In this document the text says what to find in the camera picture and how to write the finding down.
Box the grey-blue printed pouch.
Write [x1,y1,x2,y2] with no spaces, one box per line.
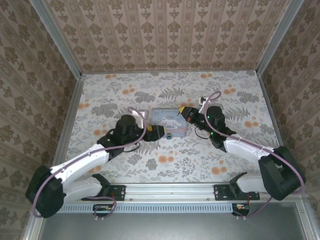
[151,107,188,138]

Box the small black electronics board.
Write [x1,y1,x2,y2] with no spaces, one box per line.
[93,203,114,218]
[231,202,251,217]

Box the grey metal sheet panel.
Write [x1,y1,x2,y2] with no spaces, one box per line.
[23,201,320,240]

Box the long purple left arm cable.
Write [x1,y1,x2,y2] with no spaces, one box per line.
[31,106,148,218]

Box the long purple arm cable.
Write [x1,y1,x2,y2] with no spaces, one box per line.
[31,106,148,218]
[203,91,306,200]

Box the thin black right gripper cable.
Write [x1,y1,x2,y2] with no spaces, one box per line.
[194,124,211,139]

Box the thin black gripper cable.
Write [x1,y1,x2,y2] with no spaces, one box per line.
[194,124,211,139]
[123,141,141,153]

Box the thin black left gripper cable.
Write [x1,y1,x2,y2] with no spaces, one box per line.
[123,141,141,153]

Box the aluminium table end rail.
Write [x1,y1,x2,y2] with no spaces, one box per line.
[81,70,259,76]

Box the long purple right arm cable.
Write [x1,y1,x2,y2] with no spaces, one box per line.
[203,91,306,200]

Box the aluminium mounting rail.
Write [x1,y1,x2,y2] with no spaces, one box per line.
[37,181,310,204]

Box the aluminium table side rail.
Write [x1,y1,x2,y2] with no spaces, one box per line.
[51,74,86,171]
[256,74,298,182]

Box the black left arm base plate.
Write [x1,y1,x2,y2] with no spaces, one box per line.
[101,184,126,202]

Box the white slotted cable duct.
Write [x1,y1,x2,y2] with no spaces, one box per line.
[61,203,236,214]

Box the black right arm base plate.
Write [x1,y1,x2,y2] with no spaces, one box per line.
[213,184,261,202]

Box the short purple cable loop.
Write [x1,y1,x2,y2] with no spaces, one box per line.
[231,196,273,221]
[93,194,118,221]

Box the aluminium frame post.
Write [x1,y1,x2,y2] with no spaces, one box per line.
[27,0,83,78]
[256,0,305,77]

